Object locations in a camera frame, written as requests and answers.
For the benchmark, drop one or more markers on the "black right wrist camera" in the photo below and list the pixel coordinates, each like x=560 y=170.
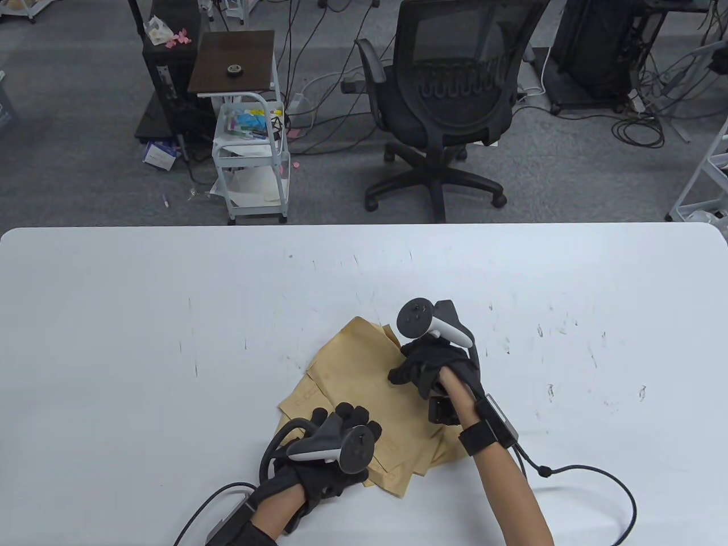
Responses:
x=442 y=409

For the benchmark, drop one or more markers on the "black left sensor box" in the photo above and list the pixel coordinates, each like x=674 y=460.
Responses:
x=230 y=520

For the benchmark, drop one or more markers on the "black equipment cabinet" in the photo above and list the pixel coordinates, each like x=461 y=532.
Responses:
x=591 y=51

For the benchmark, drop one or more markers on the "white cart with brown top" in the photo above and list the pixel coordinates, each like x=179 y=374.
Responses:
x=233 y=57

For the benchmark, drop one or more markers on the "person's right forearm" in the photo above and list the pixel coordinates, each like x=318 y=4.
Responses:
x=506 y=495

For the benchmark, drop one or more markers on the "black right sensor box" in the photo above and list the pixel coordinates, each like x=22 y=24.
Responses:
x=500 y=421

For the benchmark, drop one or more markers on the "black sensor box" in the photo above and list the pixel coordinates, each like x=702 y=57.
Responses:
x=230 y=520
x=500 y=421

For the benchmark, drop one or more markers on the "grey left hand controller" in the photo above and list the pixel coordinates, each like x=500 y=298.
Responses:
x=347 y=449

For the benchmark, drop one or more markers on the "person's left forearm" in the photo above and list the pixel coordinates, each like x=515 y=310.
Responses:
x=278 y=512

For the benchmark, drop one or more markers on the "pink paper scraps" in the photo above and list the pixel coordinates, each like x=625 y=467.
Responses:
x=181 y=38

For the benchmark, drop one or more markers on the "black mesh office chair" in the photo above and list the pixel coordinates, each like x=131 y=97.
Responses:
x=455 y=114

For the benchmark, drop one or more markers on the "white trolley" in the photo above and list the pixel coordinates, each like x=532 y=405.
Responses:
x=25 y=8

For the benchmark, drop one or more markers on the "white paper sheets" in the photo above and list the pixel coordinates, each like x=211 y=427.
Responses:
x=253 y=190

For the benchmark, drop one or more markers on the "crumpled plastic bag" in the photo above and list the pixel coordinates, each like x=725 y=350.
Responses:
x=705 y=217

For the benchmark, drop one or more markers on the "person's left hand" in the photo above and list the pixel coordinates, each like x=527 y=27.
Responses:
x=335 y=486

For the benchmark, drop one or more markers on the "black computer tower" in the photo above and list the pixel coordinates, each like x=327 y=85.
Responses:
x=170 y=74

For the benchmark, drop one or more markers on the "blue packet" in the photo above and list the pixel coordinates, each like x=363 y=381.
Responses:
x=249 y=120

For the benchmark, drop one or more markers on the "person's right hand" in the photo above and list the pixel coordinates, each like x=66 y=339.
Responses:
x=424 y=364

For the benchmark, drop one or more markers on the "clear plastic bag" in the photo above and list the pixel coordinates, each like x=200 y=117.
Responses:
x=157 y=29

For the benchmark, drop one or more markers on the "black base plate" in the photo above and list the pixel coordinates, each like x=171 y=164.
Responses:
x=151 y=122

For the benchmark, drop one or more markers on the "dark tape roll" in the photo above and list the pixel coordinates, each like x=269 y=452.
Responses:
x=235 y=70

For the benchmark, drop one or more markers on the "white metal rack frame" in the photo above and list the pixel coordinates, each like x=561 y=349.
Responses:
x=697 y=182

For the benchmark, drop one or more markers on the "grey right hand controller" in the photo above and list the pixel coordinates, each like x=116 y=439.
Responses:
x=418 y=318

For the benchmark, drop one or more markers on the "grey hand controller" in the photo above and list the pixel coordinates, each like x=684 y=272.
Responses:
x=347 y=449
x=418 y=318

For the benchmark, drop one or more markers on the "white stand legs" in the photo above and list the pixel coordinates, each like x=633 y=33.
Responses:
x=233 y=10

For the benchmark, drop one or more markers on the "white and blue box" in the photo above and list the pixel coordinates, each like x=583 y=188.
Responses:
x=159 y=156

